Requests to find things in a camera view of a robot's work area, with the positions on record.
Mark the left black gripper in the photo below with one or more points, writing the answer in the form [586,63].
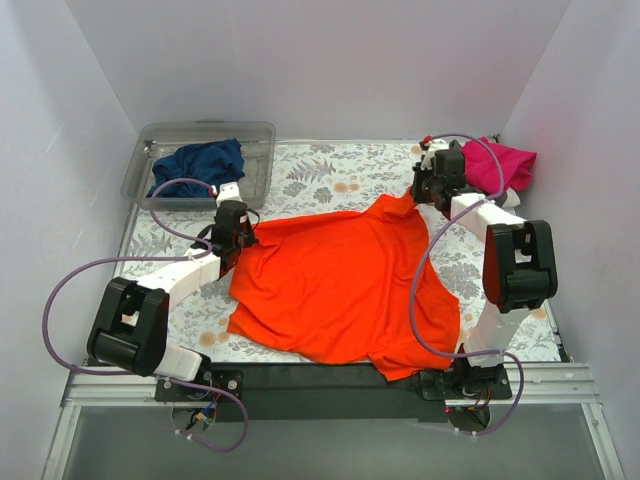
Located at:
[242,239]

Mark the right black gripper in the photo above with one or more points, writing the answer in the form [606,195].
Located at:
[420,187]

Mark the orange t shirt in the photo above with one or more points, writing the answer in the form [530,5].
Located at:
[345,287]

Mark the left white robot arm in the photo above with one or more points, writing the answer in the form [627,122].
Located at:
[131,326]

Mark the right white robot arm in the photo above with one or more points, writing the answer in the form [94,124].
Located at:
[519,266]

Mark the pink folded t shirt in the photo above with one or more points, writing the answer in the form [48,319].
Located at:
[481,170]

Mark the blue t shirt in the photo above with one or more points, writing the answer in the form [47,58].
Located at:
[213,163]

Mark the floral table mat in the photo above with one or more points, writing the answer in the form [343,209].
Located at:
[307,178]

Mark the grey folded t shirt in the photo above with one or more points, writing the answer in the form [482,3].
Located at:
[500,200]

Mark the white folded shirt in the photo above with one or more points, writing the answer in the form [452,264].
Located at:
[512,199]

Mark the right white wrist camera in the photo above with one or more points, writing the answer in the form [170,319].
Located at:
[428,147]

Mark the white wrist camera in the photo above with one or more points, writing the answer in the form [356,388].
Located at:
[226,192]
[428,147]

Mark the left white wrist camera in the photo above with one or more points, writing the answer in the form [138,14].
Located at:
[226,192]

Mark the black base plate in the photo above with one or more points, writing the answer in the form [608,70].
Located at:
[308,391]

